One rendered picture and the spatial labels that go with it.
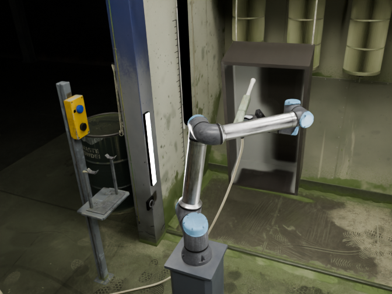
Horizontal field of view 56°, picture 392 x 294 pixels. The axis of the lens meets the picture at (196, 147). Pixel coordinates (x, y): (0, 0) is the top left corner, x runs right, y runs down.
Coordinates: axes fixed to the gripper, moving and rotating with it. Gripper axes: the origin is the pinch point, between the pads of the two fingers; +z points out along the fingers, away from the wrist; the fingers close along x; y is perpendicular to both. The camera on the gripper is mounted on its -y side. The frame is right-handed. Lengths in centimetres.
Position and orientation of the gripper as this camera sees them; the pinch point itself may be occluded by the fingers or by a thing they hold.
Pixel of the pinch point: (239, 119)
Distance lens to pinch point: 233.6
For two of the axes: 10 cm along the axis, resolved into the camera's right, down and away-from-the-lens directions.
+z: -9.5, -1.4, 2.9
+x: 2.9, -7.5, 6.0
